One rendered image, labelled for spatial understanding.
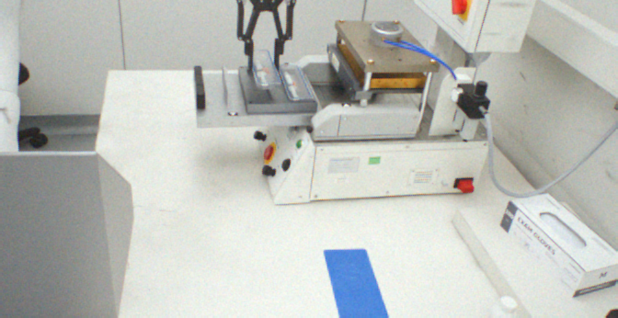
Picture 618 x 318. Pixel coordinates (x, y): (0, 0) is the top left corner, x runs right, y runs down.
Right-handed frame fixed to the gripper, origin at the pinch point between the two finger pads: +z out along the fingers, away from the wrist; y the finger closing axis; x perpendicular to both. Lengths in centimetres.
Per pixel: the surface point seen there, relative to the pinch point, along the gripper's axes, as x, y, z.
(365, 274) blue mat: 41, -17, 32
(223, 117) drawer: 10.8, 10.3, 9.9
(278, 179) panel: 11.9, -2.8, 27.7
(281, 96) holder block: 6.2, -3.6, 7.5
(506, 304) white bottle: 64, -33, 18
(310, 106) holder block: 9.9, -9.8, 8.4
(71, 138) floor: -137, 74, 105
